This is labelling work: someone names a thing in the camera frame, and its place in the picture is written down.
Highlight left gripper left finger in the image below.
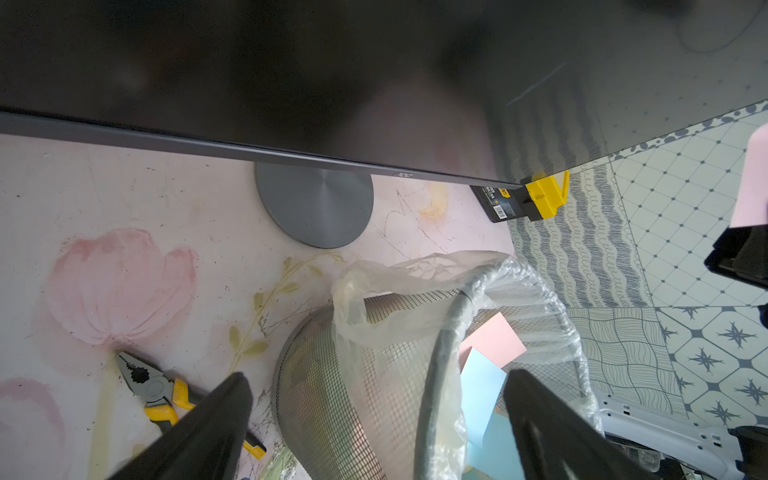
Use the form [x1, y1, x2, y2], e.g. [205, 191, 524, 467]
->
[112, 372, 253, 479]

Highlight pink note in bin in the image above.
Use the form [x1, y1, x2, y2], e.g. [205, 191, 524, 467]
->
[459, 312, 527, 368]

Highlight grey mesh waste bin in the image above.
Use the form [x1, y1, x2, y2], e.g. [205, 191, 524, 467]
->
[273, 251, 602, 479]

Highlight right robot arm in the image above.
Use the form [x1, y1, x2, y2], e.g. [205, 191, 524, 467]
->
[598, 225, 767, 479]

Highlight yellow black pliers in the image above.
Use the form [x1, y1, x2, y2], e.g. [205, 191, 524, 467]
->
[115, 350, 268, 461]

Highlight clear plastic bin liner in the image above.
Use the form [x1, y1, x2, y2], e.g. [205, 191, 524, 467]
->
[332, 251, 601, 479]

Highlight round grey monitor base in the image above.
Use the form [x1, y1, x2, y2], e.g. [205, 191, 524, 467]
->
[254, 163, 374, 249]

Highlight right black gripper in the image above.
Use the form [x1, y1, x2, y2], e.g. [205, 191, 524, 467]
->
[704, 225, 768, 290]

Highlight black flat monitor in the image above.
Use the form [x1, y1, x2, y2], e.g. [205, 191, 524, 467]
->
[1, 1, 767, 185]

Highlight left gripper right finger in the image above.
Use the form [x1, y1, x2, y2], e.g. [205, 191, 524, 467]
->
[503, 370, 654, 479]

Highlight pink sticky note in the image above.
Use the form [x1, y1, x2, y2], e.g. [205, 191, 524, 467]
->
[730, 124, 768, 228]

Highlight blue note in bin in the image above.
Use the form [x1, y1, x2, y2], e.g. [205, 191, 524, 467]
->
[460, 347, 506, 447]

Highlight yellow black toolbox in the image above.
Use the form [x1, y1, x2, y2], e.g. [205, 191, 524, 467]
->
[471, 170, 570, 223]

